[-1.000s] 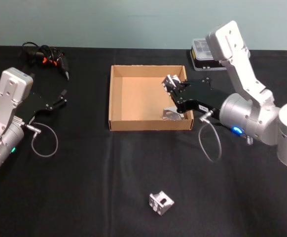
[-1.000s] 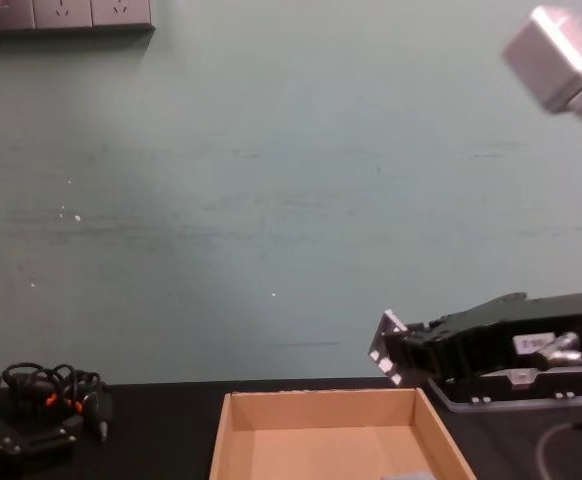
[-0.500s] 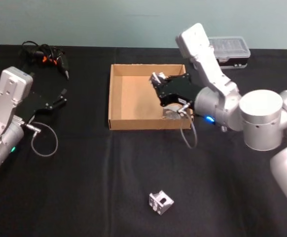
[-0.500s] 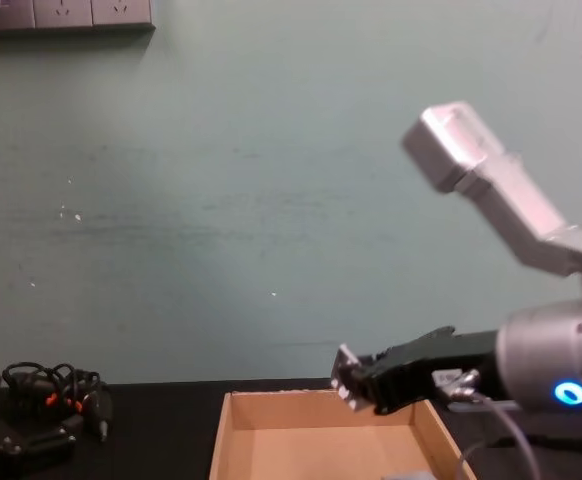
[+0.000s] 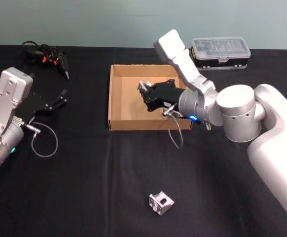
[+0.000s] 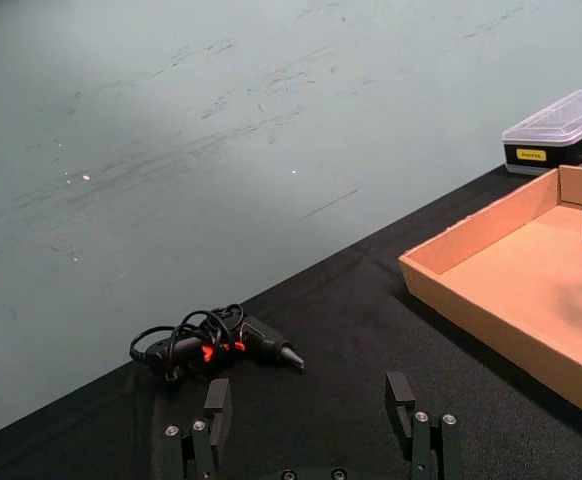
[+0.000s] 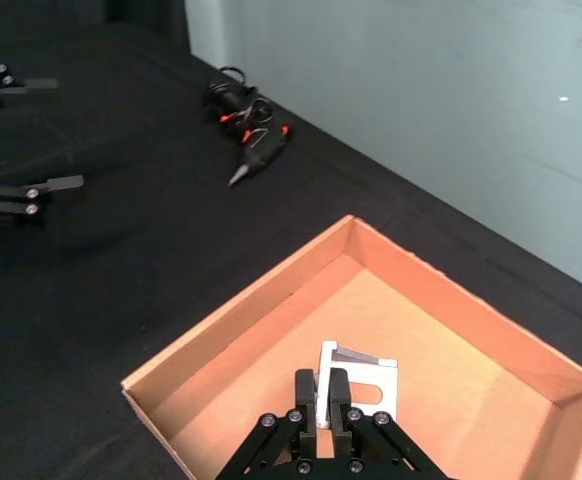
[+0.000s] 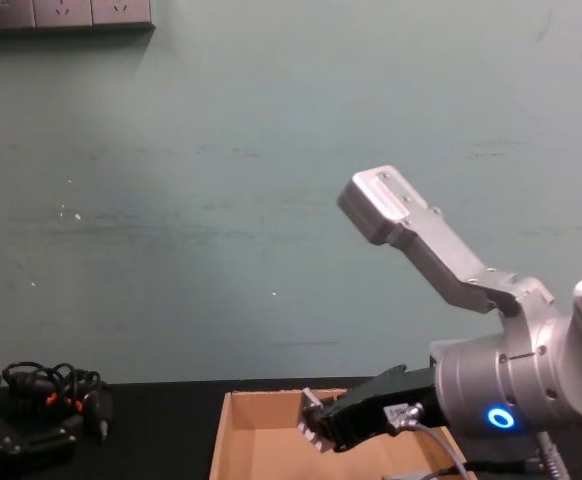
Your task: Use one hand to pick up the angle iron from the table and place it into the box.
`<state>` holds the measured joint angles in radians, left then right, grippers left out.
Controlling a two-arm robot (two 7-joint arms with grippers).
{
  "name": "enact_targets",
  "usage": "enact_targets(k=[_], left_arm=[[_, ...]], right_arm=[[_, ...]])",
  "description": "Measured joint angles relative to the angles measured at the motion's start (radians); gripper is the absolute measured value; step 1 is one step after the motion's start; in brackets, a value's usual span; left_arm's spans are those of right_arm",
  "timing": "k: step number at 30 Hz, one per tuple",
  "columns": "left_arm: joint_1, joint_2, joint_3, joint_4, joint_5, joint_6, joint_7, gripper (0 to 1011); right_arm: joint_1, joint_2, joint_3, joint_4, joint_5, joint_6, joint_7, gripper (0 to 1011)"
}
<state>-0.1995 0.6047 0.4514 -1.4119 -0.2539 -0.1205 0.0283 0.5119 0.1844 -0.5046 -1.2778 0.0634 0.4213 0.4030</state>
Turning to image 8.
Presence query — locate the black corded tool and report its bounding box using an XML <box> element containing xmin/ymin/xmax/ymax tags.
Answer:
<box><xmin>0</xmin><ymin>360</ymin><xmax>115</xmax><ymax>444</ymax></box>

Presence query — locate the grey wall socket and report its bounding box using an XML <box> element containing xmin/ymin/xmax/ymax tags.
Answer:
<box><xmin>91</xmin><ymin>0</ymin><xmax>155</xmax><ymax>27</ymax></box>
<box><xmin>0</xmin><ymin>0</ymin><xmax>37</xmax><ymax>30</ymax></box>
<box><xmin>34</xmin><ymin>0</ymin><xmax>94</xmax><ymax>29</ymax></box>

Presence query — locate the black table cloth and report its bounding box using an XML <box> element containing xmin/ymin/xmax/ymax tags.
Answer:
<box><xmin>0</xmin><ymin>380</ymin><xmax>582</xmax><ymax>480</ymax></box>

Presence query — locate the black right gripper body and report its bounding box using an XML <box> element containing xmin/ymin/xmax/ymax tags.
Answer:
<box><xmin>343</xmin><ymin>363</ymin><xmax>441</xmax><ymax>447</ymax></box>

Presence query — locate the shallow brown cardboard tray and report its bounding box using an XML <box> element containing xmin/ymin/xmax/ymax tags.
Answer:
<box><xmin>208</xmin><ymin>388</ymin><xmax>478</xmax><ymax>480</ymax></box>

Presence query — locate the grey right gripper cable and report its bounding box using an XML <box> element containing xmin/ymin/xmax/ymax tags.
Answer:
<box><xmin>383</xmin><ymin>402</ymin><xmax>547</xmax><ymax>480</ymax></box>

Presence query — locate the silver metal corner bracket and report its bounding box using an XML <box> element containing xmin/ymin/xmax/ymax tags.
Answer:
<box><xmin>297</xmin><ymin>387</ymin><xmax>333</xmax><ymax>454</ymax></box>

